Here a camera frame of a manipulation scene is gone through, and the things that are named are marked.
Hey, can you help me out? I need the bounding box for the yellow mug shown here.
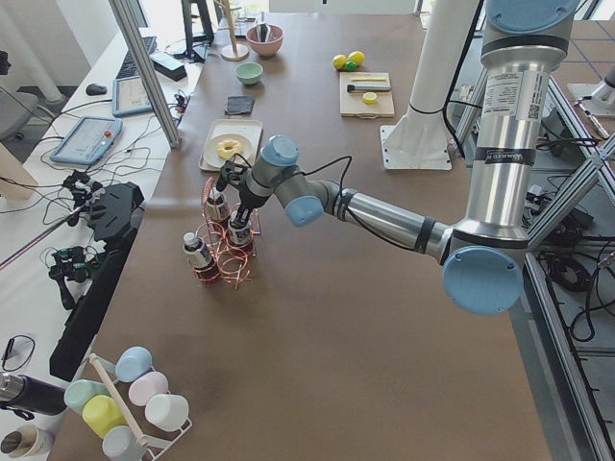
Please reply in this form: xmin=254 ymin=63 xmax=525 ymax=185
xmin=82 ymin=395 xmax=127 ymax=439

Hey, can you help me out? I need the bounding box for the green bowl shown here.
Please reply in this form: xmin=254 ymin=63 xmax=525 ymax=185
xmin=234 ymin=62 xmax=263 ymax=85

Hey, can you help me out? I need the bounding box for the near teach pendant tablet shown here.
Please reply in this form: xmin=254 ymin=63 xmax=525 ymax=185
xmin=50 ymin=116 xmax=123 ymax=165

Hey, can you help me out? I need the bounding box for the teach pendant tablet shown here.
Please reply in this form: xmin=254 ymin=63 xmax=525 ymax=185
xmin=50 ymin=116 xmax=123 ymax=165
xmin=111 ymin=76 xmax=153 ymax=118

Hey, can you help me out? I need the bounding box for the green mug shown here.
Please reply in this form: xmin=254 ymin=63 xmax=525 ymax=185
xmin=63 ymin=379 xmax=109 ymax=415

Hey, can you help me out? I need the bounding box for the grey mug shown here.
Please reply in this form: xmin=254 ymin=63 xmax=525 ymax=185
xmin=102 ymin=425 xmax=146 ymax=461

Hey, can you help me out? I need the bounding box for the grey folded cloth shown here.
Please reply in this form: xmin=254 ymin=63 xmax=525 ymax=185
xmin=225 ymin=95 xmax=255 ymax=115

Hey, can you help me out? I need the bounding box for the pink ice bowl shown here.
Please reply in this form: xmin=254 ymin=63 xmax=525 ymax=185
xmin=246 ymin=23 xmax=284 ymax=58

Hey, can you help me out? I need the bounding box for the beige rabbit tray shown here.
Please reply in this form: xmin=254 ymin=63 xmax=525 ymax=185
xmin=199 ymin=119 xmax=262 ymax=172

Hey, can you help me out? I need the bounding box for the steel muddler bar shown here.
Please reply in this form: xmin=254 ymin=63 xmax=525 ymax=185
xmin=346 ymin=84 xmax=391 ymax=93

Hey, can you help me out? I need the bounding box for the pink mug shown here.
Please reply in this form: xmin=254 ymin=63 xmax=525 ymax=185
xmin=129 ymin=371 xmax=169 ymax=406

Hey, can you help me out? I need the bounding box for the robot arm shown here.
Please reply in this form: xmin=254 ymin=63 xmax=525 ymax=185
xmin=219 ymin=1 xmax=578 ymax=315

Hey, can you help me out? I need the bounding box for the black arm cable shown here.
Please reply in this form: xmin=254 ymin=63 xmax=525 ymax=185
xmin=230 ymin=154 xmax=355 ymax=203

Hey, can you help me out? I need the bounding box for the blue mug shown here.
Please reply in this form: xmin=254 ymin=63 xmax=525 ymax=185
xmin=115 ymin=346 xmax=153 ymax=383

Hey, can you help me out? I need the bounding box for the white mug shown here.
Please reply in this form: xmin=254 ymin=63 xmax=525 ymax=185
xmin=145 ymin=394 xmax=189 ymax=432

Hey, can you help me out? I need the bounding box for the wooden stand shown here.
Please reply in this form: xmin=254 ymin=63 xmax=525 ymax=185
xmin=216 ymin=0 xmax=250 ymax=61

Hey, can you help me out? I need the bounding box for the black computer mouse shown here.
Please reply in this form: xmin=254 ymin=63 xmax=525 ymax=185
xmin=86 ymin=84 xmax=108 ymax=96

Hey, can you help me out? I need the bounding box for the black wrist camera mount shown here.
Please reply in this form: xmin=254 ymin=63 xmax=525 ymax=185
xmin=215 ymin=157 xmax=251 ymax=192

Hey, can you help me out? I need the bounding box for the copper wire bottle rack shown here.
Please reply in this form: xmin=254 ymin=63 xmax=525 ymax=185
xmin=197 ymin=178 xmax=261 ymax=290

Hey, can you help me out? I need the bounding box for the yellow plastic knife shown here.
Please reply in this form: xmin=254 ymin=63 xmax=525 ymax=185
xmin=351 ymin=75 xmax=386 ymax=82

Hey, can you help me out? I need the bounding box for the half lemon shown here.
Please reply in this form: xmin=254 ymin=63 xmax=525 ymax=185
xmin=361 ymin=92 xmax=378 ymax=106

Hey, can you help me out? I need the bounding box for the yellow lemon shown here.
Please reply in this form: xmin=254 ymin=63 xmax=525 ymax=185
xmin=348 ymin=50 xmax=366 ymax=66
xmin=332 ymin=55 xmax=348 ymax=70

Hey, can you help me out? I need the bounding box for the upper yellow lemon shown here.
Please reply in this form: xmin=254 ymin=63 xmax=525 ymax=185
xmin=332 ymin=55 xmax=348 ymax=70

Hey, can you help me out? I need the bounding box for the wooden cutting board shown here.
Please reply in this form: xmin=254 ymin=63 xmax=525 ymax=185
xmin=339 ymin=71 xmax=395 ymax=118

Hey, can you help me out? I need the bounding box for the black thermos bottle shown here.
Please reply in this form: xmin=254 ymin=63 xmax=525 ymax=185
xmin=1 ymin=373 xmax=66 ymax=421

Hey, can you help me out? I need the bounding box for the paper cup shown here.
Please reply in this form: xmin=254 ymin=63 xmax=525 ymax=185
xmin=1 ymin=425 xmax=55 ymax=459

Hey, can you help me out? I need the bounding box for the lower yellow lemon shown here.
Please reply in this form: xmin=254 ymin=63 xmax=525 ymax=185
xmin=348 ymin=50 xmax=366 ymax=66

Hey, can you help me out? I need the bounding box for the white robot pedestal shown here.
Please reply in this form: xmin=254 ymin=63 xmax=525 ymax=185
xmin=407 ymin=1 xmax=483 ymax=116

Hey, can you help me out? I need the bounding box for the wooden mug rack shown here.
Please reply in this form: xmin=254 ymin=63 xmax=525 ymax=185
xmin=87 ymin=353 xmax=192 ymax=460

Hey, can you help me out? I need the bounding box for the aluminium frame post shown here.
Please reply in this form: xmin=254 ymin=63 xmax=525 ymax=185
xmin=109 ymin=0 xmax=181 ymax=148

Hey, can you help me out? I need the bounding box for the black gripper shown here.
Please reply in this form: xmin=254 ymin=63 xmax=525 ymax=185
xmin=234 ymin=168 xmax=259 ymax=225

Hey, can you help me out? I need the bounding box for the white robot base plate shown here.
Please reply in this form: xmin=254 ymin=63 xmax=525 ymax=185
xmin=380 ymin=124 xmax=452 ymax=171

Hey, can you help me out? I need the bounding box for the tea bottle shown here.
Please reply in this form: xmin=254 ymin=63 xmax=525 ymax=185
xmin=227 ymin=211 xmax=254 ymax=252
xmin=183 ymin=232 xmax=219 ymax=283
xmin=206 ymin=188 xmax=231 ymax=226

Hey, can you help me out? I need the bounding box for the green lime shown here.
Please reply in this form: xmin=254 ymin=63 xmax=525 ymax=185
xmin=344 ymin=61 xmax=357 ymax=72

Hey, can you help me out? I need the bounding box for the black keyboard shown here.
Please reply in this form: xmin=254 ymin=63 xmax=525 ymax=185
xmin=116 ymin=36 xmax=157 ymax=80

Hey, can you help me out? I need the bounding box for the far teach pendant tablet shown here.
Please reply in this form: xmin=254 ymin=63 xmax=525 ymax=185
xmin=111 ymin=76 xmax=153 ymax=118

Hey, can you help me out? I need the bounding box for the glazed donut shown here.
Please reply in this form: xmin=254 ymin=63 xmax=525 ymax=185
xmin=215 ymin=138 xmax=243 ymax=160

